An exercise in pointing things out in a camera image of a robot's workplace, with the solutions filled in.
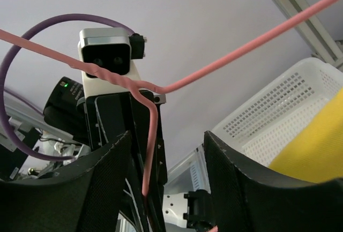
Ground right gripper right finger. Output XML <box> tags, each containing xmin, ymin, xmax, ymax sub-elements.
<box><xmin>203</xmin><ymin>131</ymin><xmax>342</xmax><ymax>231</ymax></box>

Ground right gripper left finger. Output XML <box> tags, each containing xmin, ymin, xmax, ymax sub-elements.
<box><xmin>1</xmin><ymin>132</ymin><xmax>131</xmax><ymax>231</ymax></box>

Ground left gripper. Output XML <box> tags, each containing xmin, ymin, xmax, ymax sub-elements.
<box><xmin>85</xmin><ymin>92</ymin><xmax>167</xmax><ymax>232</ymax></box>

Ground yellow trousers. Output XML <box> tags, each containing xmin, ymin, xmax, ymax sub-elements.
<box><xmin>269</xmin><ymin>90</ymin><xmax>342</xmax><ymax>183</ymax></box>

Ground pink wire hanger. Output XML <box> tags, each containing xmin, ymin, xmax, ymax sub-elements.
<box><xmin>1</xmin><ymin>0</ymin><xmax>339</xmax><ymax>196</ymax></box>

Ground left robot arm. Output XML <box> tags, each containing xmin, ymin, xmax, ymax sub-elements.
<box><xmin>1</xmin><ymin>78</ymin><xmax>167</xmax><ymax>231</ymax></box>

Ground white plastic basket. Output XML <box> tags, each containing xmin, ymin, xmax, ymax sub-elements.
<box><xmin>212</xmin><ymin>57</ymin><xmax>342</xmax><ymax>167</ymax></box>

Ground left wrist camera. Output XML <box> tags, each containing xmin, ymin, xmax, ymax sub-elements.
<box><xmin>77</xmin><ymin>27</ymin><xmax>147</xmax><ymax>100</ymax></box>

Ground left aluminium frame post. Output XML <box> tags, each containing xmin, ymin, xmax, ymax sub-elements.
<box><xmin>273</xmin><ymin>0</ymin><xmax>342</xmax><ymax>71</ymax></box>

